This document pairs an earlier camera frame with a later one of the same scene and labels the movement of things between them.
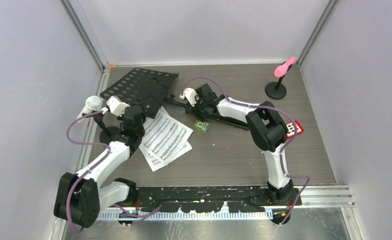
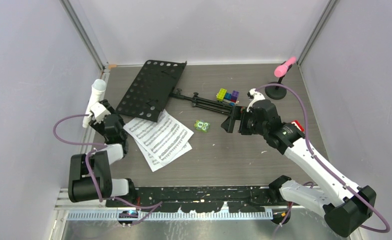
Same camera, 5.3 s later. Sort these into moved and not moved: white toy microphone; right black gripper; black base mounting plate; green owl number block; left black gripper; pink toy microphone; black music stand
Moved: black music stand; white toy microphone; left black gripper; right black gripper
Not moved: black base mounting plate; pink toy microphone; green owl number block
